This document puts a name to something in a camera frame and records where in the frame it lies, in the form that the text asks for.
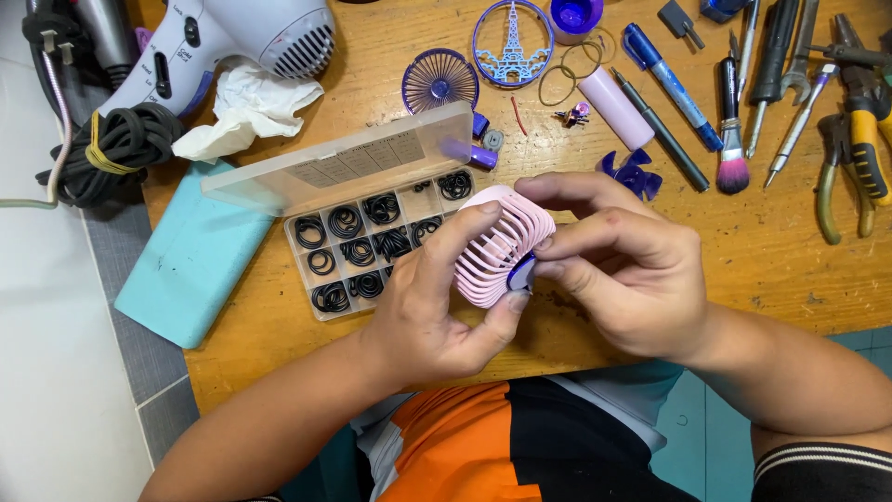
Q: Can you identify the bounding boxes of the small fan motor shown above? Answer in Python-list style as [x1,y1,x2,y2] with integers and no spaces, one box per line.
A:
[553,102,592,129]

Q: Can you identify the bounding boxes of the black handled soldering tool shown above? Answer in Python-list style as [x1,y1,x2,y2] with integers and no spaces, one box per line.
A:
[745,0,801,160]

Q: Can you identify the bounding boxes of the silver screwdriver purple collar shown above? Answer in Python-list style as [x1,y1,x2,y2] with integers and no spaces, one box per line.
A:
[764,62,841,190]

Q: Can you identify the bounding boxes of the green handled pliers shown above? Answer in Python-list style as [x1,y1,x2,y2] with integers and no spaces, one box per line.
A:
[816,113,878,246]

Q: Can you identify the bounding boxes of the coiled black power cord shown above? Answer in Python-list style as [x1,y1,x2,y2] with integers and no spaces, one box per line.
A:
[35,102,187,209]

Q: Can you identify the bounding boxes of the purple round fan badge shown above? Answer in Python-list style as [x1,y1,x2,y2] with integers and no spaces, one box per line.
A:
[506,252,538,293]

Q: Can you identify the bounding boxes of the orange black white shirt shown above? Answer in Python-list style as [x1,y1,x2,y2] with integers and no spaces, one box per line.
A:
[350,359,701,502]

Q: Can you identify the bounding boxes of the blue marker pen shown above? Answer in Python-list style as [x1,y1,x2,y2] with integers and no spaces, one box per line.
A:
[622,23,725,153]

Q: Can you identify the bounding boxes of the blue plastic object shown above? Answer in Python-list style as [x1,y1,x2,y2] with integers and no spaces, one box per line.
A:
[700,0,754,24]

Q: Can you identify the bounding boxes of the black shorts white stripes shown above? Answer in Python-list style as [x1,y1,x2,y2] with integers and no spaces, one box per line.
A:
[750,442,892,502]

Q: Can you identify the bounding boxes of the thin silver precision screwdriver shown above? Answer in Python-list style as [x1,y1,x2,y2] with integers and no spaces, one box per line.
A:
[736,0,761,99]

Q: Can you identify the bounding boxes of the crumpled white tissue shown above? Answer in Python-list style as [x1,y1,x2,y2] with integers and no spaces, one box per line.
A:
[171,59,326,163]

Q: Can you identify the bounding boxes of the pink fan grille cover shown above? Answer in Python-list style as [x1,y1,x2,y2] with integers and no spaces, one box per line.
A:
[453,184,558,310]

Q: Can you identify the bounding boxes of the white hair dryer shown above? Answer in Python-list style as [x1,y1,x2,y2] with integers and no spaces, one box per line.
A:
[96,0,337,121]

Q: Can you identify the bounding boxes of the purple fan grille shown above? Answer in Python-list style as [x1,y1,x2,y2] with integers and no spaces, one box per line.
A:
[401,47,481,117]

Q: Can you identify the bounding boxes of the person's right hand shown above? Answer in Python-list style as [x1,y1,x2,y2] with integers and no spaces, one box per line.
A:
[514,171,706,367]

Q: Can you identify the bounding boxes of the purple plastic cap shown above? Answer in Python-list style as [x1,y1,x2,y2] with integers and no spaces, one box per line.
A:
[550,0,605,45]

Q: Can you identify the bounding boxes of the yellow black pliers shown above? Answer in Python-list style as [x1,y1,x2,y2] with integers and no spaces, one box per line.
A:
[808,13,892,208]

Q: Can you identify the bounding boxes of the grey braided cable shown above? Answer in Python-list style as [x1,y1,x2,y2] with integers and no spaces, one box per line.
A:
[0,50,75,211]

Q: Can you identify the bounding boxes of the pink plastic cylinder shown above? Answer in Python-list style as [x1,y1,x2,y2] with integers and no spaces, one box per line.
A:
[577,66,656,152]

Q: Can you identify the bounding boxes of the small black adapter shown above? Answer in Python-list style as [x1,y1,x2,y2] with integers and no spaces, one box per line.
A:
[658,0,707,50]

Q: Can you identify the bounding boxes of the silver open wrench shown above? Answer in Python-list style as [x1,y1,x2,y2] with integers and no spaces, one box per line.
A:
[780,0,822,106]

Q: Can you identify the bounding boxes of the light blue rectangular block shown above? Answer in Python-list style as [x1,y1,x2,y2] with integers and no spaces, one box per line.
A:
[114,159,277,350]

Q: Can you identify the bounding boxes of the pink bristle makeup brush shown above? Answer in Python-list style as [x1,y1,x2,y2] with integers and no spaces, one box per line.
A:
[715,55,751,195]

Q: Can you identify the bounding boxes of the set of black rubber rings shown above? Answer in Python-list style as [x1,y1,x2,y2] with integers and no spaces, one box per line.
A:
[293,169,475,315]

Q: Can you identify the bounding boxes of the yellow cord band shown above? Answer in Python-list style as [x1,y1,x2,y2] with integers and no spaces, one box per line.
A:
[84,109,142,176]

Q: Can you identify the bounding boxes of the person's left hand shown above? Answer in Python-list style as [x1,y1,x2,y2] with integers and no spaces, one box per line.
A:
[361,201,532,393]

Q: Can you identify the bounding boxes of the clear plastic organizer box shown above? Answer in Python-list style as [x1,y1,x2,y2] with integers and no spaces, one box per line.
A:
[201,101,483,323]

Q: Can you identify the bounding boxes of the black pen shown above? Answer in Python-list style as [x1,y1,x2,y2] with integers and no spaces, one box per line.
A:
[610,67,711,193]

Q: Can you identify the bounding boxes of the purple ring tower ornament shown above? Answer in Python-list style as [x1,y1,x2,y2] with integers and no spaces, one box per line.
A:
[472,0,556,89]

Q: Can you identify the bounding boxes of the tan rubber band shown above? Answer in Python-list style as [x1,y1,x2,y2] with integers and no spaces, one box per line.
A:
[560,40,604,82]
[537,64,578,107]
[584,27,618,66]

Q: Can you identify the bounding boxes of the purple fan blade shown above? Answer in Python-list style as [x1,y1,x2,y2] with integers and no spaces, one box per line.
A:
[595,148,663,202]

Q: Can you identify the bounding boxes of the black power plug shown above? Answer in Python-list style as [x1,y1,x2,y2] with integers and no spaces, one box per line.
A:
[21,0,79,68]

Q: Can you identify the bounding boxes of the purple plastic tube part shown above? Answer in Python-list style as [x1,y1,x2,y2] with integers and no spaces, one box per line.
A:
[442,137,500,171]

